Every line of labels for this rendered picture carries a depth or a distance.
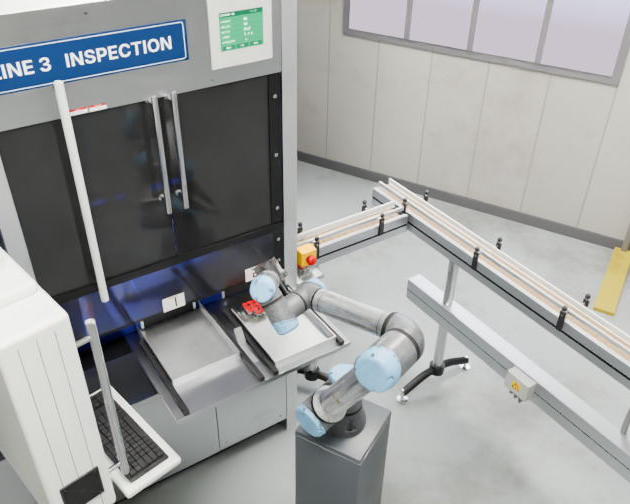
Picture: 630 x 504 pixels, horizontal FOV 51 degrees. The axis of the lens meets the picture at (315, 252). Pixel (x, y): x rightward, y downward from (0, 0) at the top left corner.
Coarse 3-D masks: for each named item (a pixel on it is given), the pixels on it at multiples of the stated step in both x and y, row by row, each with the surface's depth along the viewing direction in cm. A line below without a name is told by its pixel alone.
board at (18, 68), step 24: (168, 24) 191; (0, 48) 169; (24, 48) 172; (48, 48) 176; (72, 48) 179; (96, 48) 183; (120, 48) 186; (144, 48) 190; (168, 48) 194; (0, 72) 172; (24, 72) 175; (48, 72) 179; (72, 72) 182; (96, 72) 186; (120, 72) 190
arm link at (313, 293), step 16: (304, 288) 207; (320, 288) 206; (304, 304) 204; (320, 304) 202; (336, 304) 199; (352, 304) 197; (352, 320) 195; (368, 320) 192; (384, 320) 188; (400, 320) 185; (416, 336) 180
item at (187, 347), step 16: (176, 320) 256; (192, 320) 256; (208, 320) 257; (144, 336) 244; (160, 336) 249; (176, 336) 249; (192, 336) 249; (208, 336) 249; (224, 336) 247; (160, 352) 242; (176, 352) 242; (192, 352) 242; (208, 352) 242; (224, 352) 242; (176, 368) 235; (192, 368) 235; (208, 368) 233; (176, 384) 228
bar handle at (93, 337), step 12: (96, 336) 168; (96, 348) 169; (96, 360) 172; (108, 384) 178; (108, 396) 180; (108, 408) 182; (120, 432) 190; (120, 444) 191; (120, 456) 194; (108, 468) 194; (120, 468) 198
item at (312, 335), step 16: (288, 288) 268; (240, 320) 252; (304, 320) 257; (320, 320) 252; (256, 336) 250; (272, 336) 250; (288, 336) 250; (304, 336) 250; (320, 336) 250; (272, 352) 243; (288, 352) 243; (304, 352) 240
